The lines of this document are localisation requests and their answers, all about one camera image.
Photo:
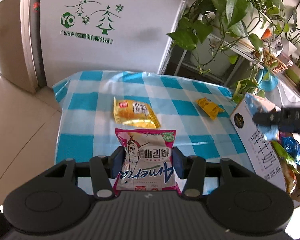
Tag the red crispy noodle snack bag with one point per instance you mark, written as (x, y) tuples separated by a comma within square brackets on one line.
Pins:
[(290, 180)]

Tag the cardboard milk box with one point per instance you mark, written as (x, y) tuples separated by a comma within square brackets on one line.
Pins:
[(256, 140)]

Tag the pink white bread bag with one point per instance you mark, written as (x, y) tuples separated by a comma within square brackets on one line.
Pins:
[(148, 164)]

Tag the yellow bread snack packet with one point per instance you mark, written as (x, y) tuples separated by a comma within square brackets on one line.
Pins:
[(134, 113)]

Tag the silver refrigerator door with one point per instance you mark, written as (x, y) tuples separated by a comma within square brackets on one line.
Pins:
[(16, 56)]

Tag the green snack packet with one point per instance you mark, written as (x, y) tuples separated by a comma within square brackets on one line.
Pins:
[(283, 154)]

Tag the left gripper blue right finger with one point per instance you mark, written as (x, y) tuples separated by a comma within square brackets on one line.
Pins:
[(178, 162)]

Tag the white metal plant stand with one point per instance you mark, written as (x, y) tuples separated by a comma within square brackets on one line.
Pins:
[(220, 67)]

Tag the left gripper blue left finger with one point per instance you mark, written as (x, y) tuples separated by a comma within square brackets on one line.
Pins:
[(117, 160)]

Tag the blue foil snack bag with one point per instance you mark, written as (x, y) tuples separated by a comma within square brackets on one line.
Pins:
[(292, 147)]

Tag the yellow barcode snack packet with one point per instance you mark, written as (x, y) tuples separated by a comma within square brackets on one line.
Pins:
[(209, 107)]

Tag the white refrigerator with tree print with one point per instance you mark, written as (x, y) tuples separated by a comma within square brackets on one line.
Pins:
[(79, 35)]

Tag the wicker basket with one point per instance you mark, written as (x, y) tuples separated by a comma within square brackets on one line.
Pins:
[(270, 61)]

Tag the green pothos plant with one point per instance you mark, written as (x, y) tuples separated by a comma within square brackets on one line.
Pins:
[(236, 21)]

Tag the small green white pot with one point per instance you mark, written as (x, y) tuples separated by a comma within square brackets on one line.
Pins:
[(293, 73)]

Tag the blue checked tablecloth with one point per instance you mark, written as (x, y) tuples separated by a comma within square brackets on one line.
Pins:
[(87, 126)]

